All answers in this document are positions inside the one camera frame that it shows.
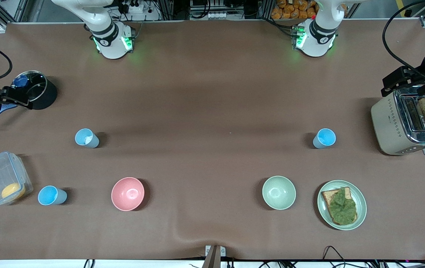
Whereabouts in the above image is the blue cup holding tissue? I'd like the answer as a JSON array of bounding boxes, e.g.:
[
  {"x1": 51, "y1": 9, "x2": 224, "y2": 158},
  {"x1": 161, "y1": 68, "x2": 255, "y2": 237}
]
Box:
[{"x1": 75, "y1": 128, "x2": 100, "y2": 149}]

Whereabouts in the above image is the glass lid with blue knob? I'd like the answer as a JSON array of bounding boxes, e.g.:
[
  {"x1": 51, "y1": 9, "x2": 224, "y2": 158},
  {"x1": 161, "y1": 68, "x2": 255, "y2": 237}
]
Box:
[{"x1": 13, "y1": 71, "x2": 48, "y2": 103}]

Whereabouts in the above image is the black pot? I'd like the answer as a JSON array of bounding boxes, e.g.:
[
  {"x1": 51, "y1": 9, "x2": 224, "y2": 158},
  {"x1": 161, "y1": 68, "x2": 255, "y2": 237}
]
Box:
[{"x1": 23, "y1": 71, "x2": 58, "y2": 110}]

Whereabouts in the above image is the cream and chrome toaster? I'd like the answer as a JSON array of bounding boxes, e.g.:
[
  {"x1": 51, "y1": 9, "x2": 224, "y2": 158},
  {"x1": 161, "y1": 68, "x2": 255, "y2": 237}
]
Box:
[{"x1": 371, "y1": 86, "x2": 425, "y2": 156}]

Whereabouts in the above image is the yellow round food piece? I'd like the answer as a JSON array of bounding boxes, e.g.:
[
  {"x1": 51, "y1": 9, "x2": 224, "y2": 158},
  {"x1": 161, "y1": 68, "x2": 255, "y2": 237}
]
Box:
[{"x1": 1, "y1": 182, "x2": 26, "y2": 200}]

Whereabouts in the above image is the pale green plate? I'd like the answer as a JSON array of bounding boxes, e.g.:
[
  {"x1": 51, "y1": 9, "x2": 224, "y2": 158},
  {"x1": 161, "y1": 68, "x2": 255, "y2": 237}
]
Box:
[{"x1": 317, "y1": 180, "x2": 367, "y2": 231}]

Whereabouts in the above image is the bag of orange snacks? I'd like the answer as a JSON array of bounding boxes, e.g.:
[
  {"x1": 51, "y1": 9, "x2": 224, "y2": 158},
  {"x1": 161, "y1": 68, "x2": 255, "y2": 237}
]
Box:
[{"x1": 271, "y1": 0, "x2": 319, "y2": 20}]

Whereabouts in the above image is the toast slice under lettuce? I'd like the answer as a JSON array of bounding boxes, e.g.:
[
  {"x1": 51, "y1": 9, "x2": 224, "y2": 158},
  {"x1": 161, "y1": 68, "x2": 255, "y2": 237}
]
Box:
[{"x1": 321, "y1": 187, "x2": 358, "y2": 226}]

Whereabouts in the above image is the green lettuce leaf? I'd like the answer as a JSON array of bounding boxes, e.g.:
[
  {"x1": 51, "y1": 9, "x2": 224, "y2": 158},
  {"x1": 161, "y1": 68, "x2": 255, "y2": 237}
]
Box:
[{"x1": 327, "y1": 187, "x2": 357, "y2": 225}]

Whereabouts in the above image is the pink bowl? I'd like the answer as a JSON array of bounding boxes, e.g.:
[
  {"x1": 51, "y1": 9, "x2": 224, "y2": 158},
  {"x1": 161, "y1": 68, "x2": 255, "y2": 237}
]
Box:
[{"x1": 111, "y1": 177, "x2": 145, "y2": 211}]

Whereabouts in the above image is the white power strip with plugs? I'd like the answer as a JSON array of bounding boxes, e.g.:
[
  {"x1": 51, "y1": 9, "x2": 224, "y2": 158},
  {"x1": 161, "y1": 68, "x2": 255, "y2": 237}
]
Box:
[{"x1": 120, "y1": 0, "x2": 147, "y2": 14}]

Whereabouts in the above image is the pale green bowl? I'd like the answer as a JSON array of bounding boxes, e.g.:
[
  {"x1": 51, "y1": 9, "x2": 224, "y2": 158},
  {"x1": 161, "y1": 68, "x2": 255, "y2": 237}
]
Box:
[{"x1": 262, "y1": 176, "x2": 296, "y2": 210}]

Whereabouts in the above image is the brown table cloth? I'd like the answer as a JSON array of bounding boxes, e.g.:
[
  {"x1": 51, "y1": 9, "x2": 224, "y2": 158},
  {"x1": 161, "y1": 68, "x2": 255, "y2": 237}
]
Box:
[{"x1": 0, "y1": 20, "x2": 425, "y2": 260}]

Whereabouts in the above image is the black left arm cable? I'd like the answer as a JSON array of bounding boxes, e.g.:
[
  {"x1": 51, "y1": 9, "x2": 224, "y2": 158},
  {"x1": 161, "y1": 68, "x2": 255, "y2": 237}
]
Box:
[{"x1": 382, "y1": 0, "x2": 425, "y2": 80}]

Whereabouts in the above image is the looped black floor cable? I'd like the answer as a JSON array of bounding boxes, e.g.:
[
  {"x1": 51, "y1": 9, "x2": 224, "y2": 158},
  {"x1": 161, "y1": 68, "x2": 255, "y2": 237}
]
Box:
[{"x1": 322, "y1": 246, "x2": 347, "y2": 261}]

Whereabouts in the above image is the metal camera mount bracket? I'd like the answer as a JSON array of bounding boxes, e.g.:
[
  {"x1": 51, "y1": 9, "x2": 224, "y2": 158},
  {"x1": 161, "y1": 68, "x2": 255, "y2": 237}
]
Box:
[{"x1": 205, "y1": 245, "x2": 226, "y2": 268}]

